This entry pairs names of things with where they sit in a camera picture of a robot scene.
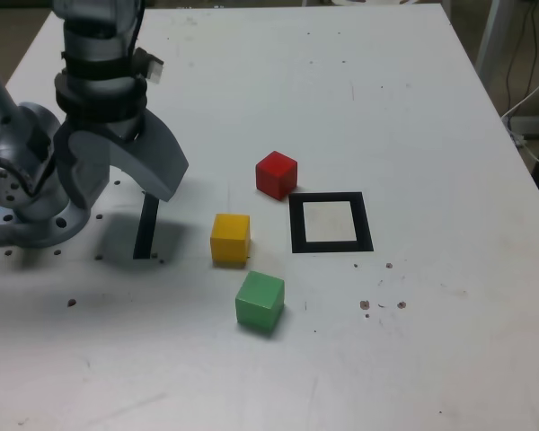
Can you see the black tape strip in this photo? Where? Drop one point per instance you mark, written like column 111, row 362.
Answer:
column 144, row 229

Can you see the white table leg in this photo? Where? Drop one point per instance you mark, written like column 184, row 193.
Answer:
column 492, row 40

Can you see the yellow cube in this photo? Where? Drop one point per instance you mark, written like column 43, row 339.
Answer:
column 230, row 240

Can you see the red cube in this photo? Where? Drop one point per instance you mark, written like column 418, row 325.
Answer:
column 274, row 175

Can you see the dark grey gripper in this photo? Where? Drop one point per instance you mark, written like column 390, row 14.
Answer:
column 117, row 128

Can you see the black tape square outline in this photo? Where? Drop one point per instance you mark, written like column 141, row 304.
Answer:
column 332, row 246

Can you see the green cube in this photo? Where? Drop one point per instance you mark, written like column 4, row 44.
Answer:
column 257, row 301

